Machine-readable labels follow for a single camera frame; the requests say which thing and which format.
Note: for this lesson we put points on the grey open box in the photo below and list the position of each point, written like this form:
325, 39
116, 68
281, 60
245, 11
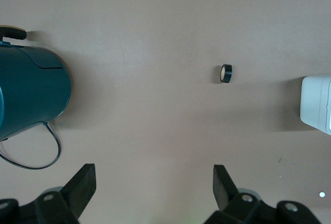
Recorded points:
310, 102

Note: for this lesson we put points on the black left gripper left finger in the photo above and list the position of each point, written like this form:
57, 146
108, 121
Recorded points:
77, 190

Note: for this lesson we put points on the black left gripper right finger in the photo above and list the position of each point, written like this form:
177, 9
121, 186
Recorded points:
225, 190

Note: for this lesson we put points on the black electrical tape roll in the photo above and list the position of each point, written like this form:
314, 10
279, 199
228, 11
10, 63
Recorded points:
228, 74

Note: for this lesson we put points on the dark teal cylindrical appliance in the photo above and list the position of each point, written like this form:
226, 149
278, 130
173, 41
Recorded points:
31, 89

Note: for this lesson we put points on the small white round sticker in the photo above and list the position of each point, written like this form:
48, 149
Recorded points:
321, 194

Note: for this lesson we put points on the white hinged bin lid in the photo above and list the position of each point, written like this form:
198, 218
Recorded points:
327, 105

